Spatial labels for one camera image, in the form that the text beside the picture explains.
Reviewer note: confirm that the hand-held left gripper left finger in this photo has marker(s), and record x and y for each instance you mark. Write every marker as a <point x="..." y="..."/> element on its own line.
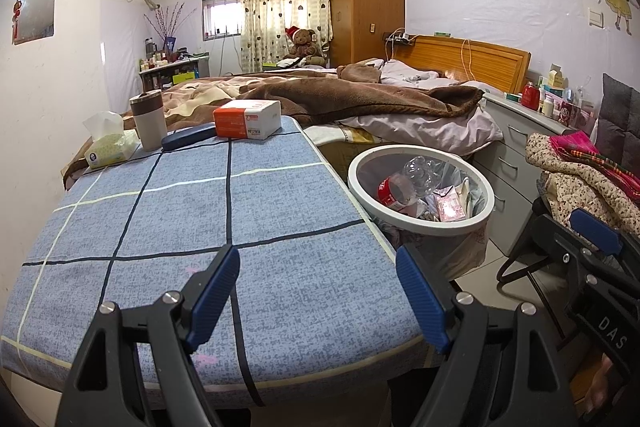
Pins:
<point x="215" y="297"/>

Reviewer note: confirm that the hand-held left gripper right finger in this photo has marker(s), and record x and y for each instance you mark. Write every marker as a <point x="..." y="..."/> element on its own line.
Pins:
<point x="422" y="302"/>

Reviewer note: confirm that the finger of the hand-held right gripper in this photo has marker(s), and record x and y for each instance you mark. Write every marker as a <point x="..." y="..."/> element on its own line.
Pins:
<point x="595" y="229"/>
<point x="560" y="242"/>

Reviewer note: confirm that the white round trash bin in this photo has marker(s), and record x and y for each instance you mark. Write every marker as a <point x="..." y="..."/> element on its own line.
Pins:
<point x="425" y="227"/>

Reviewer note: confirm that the small pink drink carton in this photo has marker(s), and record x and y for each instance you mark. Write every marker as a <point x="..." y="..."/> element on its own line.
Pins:
<point x="450" y="207"/>

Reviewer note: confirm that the clear bottle with red label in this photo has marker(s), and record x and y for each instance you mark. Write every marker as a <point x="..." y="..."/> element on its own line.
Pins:
<point x="395" y="192"/>

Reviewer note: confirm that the person's right hand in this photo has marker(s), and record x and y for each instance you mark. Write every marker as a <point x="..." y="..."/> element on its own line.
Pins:
<point x="597" y="382"/>

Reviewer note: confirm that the floral quilted cloth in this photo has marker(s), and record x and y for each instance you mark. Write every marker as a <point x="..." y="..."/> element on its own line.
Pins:
<point x="575" y="177"/>

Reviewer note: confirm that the pink plaid cloth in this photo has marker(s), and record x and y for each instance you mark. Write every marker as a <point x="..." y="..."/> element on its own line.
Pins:
<point x="580" y="144"/>

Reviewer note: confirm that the grey bedside drawer cabinet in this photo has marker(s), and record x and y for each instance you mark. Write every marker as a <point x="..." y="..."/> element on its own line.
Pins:
<point x="505" y="167"/>

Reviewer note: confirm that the dark grey cushion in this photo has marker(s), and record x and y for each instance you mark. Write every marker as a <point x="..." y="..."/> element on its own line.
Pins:
<point x="620" y="117"/>

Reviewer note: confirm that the red printed box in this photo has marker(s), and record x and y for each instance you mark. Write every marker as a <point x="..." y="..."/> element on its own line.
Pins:
<point x="575" y="113"/>

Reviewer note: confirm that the white pill bottle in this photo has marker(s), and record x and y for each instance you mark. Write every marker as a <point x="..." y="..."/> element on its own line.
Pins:
<point x="548" y="107"/>

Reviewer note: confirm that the clear plastic bin liner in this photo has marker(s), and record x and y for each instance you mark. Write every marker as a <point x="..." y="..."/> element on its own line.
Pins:
<point x="385" y="172"/>

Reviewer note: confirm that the red jar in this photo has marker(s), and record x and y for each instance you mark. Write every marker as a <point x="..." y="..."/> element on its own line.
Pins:
<point x="531" y="97"/>

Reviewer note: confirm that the small beige carton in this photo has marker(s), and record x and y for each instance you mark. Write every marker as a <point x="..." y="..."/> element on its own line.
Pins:
<point x="556" y="78"/>

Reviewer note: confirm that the dark blue glasses case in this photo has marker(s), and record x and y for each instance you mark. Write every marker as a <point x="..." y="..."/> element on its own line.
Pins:
<point x="185" y="138"/>

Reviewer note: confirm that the pale pink duvet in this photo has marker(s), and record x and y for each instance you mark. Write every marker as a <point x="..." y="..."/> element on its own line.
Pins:
<point x="440" y="132"/>

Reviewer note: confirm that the orange and white tissue pack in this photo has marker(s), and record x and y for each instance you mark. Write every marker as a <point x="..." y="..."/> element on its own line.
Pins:
<point x="235" y="122"/>

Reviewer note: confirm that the yellow soft tissue pack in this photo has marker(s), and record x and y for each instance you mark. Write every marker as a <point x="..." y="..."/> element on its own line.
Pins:
<point x="107" y="152"/>

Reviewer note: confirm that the brown and white tumbler cup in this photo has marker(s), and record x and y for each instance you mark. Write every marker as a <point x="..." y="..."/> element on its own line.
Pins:
<point x="149" y="127"/>

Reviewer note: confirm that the wooden bed headboard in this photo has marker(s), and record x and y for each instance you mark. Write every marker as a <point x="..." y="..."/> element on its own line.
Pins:
<point x="490" y="62"/>

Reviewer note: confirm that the brown fleece blanket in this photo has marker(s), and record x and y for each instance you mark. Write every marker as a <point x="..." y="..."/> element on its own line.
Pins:
<point x="375" y="99"/>

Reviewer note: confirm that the white shelf desk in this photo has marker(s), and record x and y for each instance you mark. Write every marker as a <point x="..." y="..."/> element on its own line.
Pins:
<point x="190" y="69"/>

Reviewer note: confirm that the row of toiletry bottles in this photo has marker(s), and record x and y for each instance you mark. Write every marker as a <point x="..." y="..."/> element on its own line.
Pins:
<point x="155" y="57"/>

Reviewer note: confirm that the black power strip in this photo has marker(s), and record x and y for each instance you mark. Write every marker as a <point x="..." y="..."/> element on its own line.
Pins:
<point x="400" y="39"/>

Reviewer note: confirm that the brown teddy bear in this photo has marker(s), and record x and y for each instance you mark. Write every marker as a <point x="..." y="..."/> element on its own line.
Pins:
<point x="302" y="44"/>

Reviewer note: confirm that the bunch of blossom branches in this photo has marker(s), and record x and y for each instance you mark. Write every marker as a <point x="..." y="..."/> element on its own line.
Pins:
<point x="165" y="24"/>

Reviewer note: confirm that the small barred window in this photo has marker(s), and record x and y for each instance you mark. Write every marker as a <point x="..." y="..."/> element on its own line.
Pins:
<point x="222" y="17"/>

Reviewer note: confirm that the heart print curtain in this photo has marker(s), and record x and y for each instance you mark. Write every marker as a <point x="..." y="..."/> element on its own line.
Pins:
<point x="275" y="7"/>

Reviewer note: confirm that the red hanging knot ornament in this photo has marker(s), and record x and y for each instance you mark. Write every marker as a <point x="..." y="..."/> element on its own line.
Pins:
<point x="16" y="12"/>

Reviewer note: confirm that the white light switch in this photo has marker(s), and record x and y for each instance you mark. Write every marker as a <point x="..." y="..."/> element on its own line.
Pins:
<point x="596" y="18"/>

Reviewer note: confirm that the silver wall mirror sheet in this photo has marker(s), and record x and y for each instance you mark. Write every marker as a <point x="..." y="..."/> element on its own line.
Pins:
<point x="37" y="12"/>

